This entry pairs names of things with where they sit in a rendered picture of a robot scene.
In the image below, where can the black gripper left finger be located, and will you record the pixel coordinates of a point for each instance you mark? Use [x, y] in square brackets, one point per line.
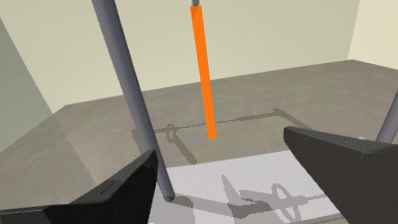
[124, 198]

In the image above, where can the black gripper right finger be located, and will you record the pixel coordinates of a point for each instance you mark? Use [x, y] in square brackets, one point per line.
[360, 177]

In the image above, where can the orange handle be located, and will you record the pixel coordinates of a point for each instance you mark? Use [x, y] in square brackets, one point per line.
[200, 42]

